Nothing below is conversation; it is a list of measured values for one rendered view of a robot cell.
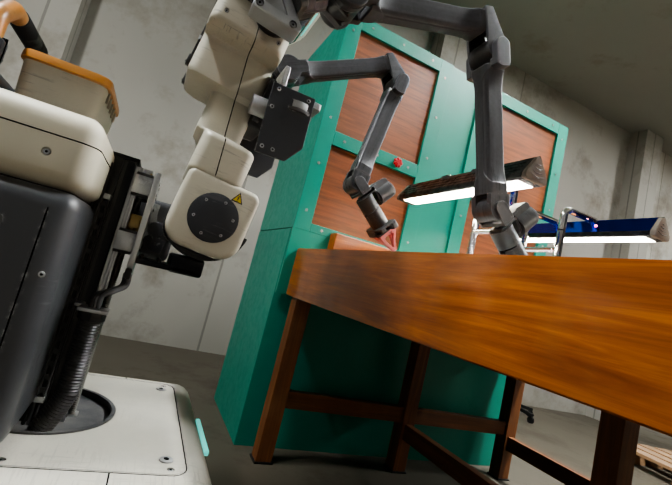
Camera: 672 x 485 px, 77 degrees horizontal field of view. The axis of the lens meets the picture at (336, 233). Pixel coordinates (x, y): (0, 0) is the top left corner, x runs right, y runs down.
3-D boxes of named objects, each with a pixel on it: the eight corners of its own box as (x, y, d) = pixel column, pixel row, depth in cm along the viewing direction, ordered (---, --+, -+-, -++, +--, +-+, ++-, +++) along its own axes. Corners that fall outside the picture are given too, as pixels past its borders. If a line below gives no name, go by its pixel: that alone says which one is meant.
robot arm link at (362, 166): (383, 83, 148) (399, 69, 138) (396, 92, 150) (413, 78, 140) (337, 191, 137) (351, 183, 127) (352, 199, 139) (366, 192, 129)
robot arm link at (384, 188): (342, 185, 137) (352, 179, 129) (367, 167, 141) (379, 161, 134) (362, 216, 139) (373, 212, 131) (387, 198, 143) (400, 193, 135)
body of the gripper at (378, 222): (382, 225, 143) (371, 206, 141) (398, 223, 133) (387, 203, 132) (367, 235, 140) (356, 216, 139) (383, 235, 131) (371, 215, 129)
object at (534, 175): (525, 177, 110) (530, 150, 110) (396, 199, 166) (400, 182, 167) (547, 186, 113) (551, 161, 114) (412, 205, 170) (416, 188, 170)
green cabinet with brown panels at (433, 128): (293, 226, 165) (350, 8, 178) (259, 230, 216) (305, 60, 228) (538, 300, 218) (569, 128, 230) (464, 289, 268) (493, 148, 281)
